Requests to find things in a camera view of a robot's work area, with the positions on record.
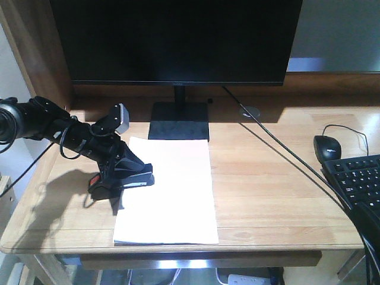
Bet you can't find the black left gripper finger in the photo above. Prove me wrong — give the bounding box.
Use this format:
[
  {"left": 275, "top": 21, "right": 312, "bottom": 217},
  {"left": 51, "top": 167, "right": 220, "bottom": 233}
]
[
  {"left": 97, "top": 160, "right": 117, "bottom": 190},
  {"left": 114, "top": 147, "right": 153, "bottom": 173}
]

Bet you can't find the black computer mouse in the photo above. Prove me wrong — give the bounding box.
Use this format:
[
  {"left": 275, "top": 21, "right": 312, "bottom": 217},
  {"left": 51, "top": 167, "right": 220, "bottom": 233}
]
[{"left": 313, "top": 135, "right": 341, "bottom": 163}]

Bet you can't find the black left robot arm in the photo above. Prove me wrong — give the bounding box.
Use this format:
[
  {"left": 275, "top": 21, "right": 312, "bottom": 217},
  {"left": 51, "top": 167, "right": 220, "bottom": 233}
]
[{"left": 1, "top": 96, "right": 154, "bottom": 189}]

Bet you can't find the grey cable grommet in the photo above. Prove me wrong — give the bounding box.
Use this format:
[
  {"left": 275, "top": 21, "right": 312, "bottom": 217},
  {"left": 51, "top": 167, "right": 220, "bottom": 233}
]
[{"left": 239, "top": 106, "right": 261, "bottom": 118}]

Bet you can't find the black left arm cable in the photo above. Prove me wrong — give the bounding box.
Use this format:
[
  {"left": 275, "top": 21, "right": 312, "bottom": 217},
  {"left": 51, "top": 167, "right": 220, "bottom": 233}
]
[{"left": 0, "top": 118, "right": 87, "bottom": 198}]

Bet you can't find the white paper sheet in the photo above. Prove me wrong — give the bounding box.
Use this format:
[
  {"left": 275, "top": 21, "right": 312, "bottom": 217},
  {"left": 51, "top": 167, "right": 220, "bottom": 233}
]
[{"left": 113, "top": 137, "right": 219, "bottom": 245}]

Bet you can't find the black keyboard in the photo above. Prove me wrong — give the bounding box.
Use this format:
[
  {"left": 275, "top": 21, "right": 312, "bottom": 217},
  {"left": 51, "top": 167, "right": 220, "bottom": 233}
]
[{"left": 322, "top": 154, "right": 379, "bottom": 215}]

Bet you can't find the black stapler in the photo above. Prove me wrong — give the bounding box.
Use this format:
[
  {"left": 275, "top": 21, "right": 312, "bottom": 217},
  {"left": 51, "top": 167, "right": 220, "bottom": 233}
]
[{"left": 88, "top": 172, "right": 154, "bottom": 201}]

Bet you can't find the black mouse cable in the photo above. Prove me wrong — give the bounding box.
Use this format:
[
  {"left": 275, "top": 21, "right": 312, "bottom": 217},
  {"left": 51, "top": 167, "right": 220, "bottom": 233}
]
[{"left": 322, "top": 123, "right": 371, "bottom": 157}]

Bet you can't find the black computer monitor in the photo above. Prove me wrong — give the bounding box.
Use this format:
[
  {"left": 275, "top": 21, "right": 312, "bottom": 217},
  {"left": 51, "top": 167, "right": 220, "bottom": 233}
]
[{"left": 50, "top": 1, "right": 302, "bottom": 86}]

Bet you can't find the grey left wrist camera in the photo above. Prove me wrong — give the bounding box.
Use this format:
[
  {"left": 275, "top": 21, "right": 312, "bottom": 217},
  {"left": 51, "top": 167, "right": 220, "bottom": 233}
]
[{"left": 109, "top": 103, "right": 129, "bottom": 135}]

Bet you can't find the black monitor stand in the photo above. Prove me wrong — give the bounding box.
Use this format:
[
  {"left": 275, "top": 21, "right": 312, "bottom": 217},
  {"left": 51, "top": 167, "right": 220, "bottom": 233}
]
[{"left": 148, "top": 86, "right": 210, "bottom": 141}]

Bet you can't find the wooden desk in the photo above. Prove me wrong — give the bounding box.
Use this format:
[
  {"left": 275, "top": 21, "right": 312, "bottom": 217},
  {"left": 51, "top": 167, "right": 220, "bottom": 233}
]
[{"left": 1, "top": 1, "right": 379, "bottom": 284}]

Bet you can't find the black monitor cable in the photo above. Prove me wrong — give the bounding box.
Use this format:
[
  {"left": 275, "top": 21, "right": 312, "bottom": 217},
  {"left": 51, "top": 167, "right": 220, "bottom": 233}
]
[{"left": 222, "top": 85, "right": 357, "bottom": 214}]

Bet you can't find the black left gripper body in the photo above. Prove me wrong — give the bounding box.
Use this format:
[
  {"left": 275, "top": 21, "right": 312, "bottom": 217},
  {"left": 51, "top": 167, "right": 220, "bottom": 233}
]
[{"left": 74, "top": 116, "right": 125, "bottom": 163}]

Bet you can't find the white power strip under desk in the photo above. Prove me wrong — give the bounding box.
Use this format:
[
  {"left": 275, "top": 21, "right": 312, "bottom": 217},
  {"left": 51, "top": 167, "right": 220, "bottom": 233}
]
[{"left": 227, "top": 274, "right": 271, "bottom": 285}]

